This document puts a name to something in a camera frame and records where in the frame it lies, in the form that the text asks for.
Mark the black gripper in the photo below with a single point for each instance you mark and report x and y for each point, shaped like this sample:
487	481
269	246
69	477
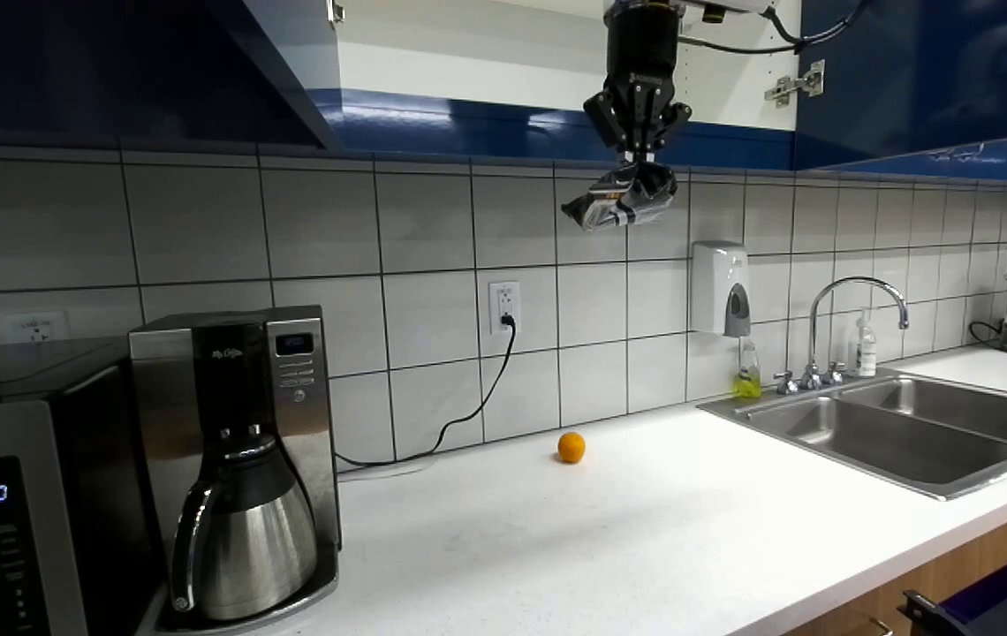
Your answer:
644	48

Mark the metal cabinet hinge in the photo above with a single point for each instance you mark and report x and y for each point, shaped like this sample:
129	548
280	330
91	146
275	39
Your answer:
805	84

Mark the blue cabinet door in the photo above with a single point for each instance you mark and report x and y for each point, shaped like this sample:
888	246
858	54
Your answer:
79	73
971	73

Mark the wooden base cabinet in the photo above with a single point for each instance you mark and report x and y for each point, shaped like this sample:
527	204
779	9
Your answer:
963	568

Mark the yellow dish soap bottle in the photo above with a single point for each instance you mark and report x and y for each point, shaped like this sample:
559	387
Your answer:
748	387

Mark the chrome sink faucet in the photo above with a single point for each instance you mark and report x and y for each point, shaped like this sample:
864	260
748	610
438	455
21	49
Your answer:
815	356

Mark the small white bottle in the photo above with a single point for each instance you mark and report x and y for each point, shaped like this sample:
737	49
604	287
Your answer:
866	356

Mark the orange fruit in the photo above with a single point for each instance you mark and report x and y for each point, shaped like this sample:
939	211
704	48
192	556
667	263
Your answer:
571	446

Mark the stainless steel double sink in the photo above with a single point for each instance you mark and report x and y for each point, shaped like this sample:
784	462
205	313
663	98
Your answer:
878	442

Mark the black steel coffee maker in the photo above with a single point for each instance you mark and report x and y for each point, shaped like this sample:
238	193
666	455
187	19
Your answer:
289	375

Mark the stainless steel carafe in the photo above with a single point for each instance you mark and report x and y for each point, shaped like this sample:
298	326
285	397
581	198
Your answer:
248	548

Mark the dark blue drawer item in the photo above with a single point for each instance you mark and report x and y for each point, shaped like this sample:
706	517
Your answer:
998	603

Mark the white wall soap dispenser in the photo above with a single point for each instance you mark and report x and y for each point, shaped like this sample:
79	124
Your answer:
715	284

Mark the blue wall cabinet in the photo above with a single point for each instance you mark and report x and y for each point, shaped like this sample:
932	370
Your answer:
467	124

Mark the white wall outlet with plug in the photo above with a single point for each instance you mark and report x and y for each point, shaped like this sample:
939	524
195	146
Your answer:
504	293

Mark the white empty wall outlet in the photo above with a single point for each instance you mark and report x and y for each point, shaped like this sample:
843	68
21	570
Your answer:
41	330

